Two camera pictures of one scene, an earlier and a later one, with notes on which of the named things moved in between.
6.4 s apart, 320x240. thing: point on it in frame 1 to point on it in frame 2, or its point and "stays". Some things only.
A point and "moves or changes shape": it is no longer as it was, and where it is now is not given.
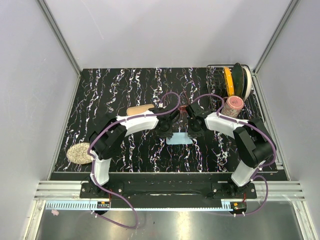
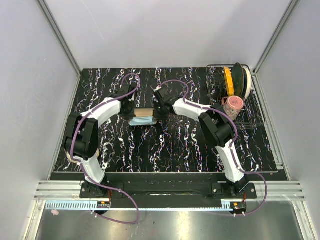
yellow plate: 229,82 stays
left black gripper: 167,134 to 130,115
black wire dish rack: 218,90 stays
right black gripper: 190,132 to 157,116
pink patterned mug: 232,106 stays
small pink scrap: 55,212 stays
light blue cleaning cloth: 179,138 moves or changes shape
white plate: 247,83 stays
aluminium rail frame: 66,195 stays
